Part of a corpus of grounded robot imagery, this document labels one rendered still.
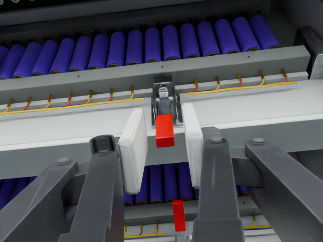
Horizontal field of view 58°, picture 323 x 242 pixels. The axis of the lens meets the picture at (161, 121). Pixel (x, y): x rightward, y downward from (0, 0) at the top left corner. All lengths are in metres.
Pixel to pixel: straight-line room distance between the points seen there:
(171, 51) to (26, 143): 0.17
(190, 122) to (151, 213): 0.24
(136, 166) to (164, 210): 0.24
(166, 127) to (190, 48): 0.13
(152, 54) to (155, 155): 0.11
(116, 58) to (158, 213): 0.20
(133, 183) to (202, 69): 0.16
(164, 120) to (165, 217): 0.20
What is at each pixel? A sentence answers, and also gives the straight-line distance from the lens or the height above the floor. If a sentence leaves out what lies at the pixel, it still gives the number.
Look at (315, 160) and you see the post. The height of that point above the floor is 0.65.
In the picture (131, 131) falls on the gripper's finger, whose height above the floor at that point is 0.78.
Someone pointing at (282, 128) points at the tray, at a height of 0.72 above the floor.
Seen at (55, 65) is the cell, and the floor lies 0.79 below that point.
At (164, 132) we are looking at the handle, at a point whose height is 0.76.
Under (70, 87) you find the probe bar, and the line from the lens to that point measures 0.30.
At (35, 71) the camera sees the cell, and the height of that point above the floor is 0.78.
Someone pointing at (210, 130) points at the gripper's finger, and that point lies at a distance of 0.17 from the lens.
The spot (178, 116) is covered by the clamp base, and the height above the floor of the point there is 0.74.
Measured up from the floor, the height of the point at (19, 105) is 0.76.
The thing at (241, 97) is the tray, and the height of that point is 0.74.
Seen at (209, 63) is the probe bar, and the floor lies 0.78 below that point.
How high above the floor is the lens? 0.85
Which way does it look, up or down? 24 degrees down
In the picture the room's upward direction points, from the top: 7 degrees counter-clockwise
